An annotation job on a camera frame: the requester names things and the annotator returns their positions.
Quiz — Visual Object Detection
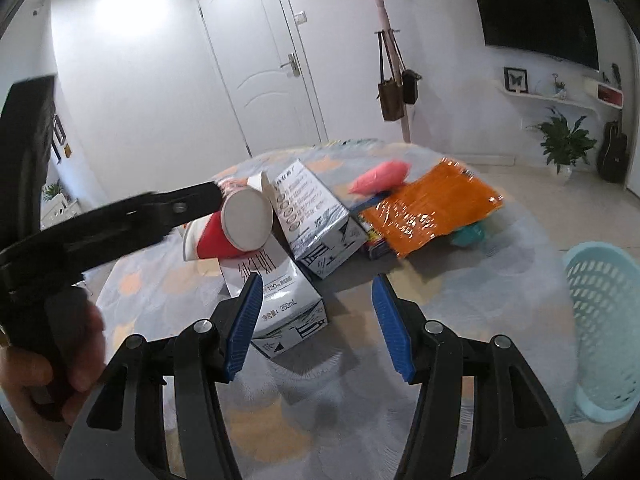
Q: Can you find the orange snack packet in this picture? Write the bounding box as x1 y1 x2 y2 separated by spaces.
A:
360 158 505 260

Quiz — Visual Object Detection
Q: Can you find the colourful printed box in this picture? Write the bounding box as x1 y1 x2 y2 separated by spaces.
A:
350 191 401 261

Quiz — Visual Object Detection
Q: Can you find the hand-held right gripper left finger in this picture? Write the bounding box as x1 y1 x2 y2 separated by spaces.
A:
55 274 264 480

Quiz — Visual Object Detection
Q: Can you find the red and white wall cubby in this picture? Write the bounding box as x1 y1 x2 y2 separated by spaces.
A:
596 83 624 110

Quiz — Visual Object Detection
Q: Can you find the white wavy wall shelf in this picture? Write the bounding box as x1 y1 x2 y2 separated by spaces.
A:
496 80 598 113

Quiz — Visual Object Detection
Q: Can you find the brown tote bag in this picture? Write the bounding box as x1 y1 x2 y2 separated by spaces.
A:
376 32 403 122

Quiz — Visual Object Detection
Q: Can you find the white milk carton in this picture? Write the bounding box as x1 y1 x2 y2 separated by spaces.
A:
248 159 368 281
220 240 330 359

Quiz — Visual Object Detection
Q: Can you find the red paper cup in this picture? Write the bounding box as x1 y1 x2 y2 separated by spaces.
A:
182 183 275 262

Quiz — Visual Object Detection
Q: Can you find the light teal plastic basket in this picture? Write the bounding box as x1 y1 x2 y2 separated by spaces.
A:
562 241 640 423

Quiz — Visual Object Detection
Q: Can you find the black shoulder bag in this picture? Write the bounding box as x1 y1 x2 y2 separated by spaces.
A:
395 35 422 106

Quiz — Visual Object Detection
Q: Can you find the person's left hand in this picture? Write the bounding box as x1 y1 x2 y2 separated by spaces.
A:
0 287 107 467

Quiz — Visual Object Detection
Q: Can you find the white door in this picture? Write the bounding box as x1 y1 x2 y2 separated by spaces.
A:
194 0 328 158

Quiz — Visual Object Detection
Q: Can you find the black acoustic guitar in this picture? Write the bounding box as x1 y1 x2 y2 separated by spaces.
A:
597 62 628 183

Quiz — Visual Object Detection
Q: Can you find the colourful printed cloth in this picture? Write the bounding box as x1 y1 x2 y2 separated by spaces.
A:
312 137 381 147

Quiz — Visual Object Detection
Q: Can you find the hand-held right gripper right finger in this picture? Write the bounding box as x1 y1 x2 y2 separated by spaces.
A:
371 274 583 480

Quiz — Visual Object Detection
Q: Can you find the teal plastic packet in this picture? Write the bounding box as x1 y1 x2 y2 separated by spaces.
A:
450 215 501 248

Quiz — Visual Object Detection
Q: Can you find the black wall television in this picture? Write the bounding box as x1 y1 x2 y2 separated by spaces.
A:
465 0 600 72

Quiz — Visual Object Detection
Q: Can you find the white side cabinet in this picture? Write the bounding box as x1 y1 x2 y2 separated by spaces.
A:
40 199 81 231

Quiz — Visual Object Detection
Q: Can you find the pink coat rack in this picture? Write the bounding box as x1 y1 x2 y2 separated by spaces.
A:
367 0 413 143

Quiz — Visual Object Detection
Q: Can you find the framed butterfly picture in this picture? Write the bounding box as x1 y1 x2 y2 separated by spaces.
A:
503 67 529 93

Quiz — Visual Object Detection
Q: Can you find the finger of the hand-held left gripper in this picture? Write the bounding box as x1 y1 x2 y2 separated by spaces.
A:
30 181 223 272

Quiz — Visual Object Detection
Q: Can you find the scale-patterned tablecloth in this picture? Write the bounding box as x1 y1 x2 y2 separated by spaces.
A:
95 139 586 480

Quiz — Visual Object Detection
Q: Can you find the small wall picture frame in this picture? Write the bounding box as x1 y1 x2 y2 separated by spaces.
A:
52 115 68 163

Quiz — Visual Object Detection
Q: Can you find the potted green plant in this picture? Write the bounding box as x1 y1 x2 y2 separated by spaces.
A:
527 106 598 178

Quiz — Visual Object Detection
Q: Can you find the pink plastic packet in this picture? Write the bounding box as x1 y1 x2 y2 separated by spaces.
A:
348 160 411 197

